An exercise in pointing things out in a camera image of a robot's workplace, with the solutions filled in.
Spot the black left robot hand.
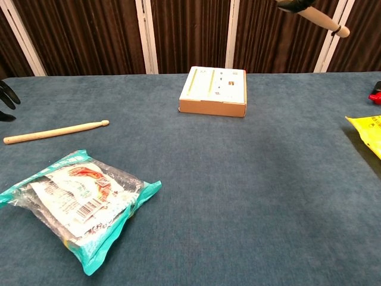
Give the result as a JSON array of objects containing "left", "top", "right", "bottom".
[{"left": 0, "top": 79, "right": 21, "bottom": 122}]

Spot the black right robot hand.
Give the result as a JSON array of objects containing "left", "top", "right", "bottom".
[{"left": 276, "top": 0, "right": 316, "bottom": 14}]

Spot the wooden drumstick with black ring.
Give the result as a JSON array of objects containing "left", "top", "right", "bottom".
[{"left": 297, "top": 5, "right": 351, "bottom": 39}]

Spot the plain wooden drumstick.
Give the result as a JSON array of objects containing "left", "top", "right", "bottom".
[{"left": 3, "top": 119, "right": 110, "bottom": 145}]

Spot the brown pleated curtain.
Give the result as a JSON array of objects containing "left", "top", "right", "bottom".
[{"left": 0, "top": 0, "right": 381, "bottom": 80}]

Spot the flat cardboard box white top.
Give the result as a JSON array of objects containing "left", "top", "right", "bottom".
[{"left": 178, "top": 66, "right": 248, "bottom": 118}]

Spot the red and black tool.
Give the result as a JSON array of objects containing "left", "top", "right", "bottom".
[{"left": 368, "top": 80, "right": 381, "bottom": 105}]

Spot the teal clear snack bag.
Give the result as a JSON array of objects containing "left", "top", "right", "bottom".
[{"left": 0, "top": 149, "right": 163, "bottom": 276}]

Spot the yellow plastic bag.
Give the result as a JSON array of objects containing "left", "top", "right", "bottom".
[{"left": 345, "top": 115, "right": 381, "bottom": 160}]

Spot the blue velvet table cloth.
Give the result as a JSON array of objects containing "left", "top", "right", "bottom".
[{"left": 0, "top": 70, "right": 381, "bottom": 286}]

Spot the white frame post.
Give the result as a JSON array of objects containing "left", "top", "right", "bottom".
[
  {"left": 135, "top": 0, "right": 159, "bottom": 75},
  {"left": 313, "top": 0, "right": 356, "bottom": 73},
  {"left": 0, "top": 0, "right": 48, "bottom": 77},
  {"left": 224, "top": 0, "right": 241, "bottom": 69}
]

